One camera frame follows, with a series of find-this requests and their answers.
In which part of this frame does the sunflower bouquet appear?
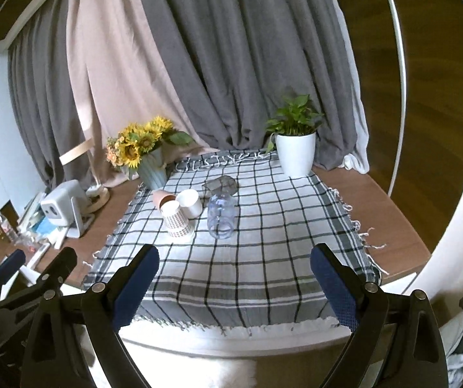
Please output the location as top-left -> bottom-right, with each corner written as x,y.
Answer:
105,116 -> 194,172

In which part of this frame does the white ceramic cup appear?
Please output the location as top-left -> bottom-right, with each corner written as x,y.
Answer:
176,188 -> 203,219

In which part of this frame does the white cube device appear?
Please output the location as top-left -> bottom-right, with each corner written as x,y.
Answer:
39,179 -> 95,238

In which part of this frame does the teal ribbed vase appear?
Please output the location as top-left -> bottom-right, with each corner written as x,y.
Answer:
138,148 -> 167,190

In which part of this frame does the dark glass cup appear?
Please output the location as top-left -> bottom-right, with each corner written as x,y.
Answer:
203,175 -> 238,196

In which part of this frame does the green pothos plant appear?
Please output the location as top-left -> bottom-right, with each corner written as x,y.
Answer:
266,95 -> 325,152

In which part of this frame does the checkered grey tablecloth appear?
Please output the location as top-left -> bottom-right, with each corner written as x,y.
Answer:
83,152 -> 382,329

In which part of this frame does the checkered paper cup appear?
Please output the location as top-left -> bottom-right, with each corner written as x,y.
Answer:
160,200 -> 194,238

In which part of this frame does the white remote control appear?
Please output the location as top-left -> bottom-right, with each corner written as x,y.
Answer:
26,242 -> 51,270

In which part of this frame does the white plant pot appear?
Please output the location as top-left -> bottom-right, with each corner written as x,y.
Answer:
275,133 -> 316,178

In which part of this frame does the pink plastic cup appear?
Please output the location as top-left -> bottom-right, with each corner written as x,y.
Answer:
153,189 -> 176,210

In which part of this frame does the grey curtain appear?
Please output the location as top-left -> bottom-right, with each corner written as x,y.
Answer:
9,0 -> 370,188

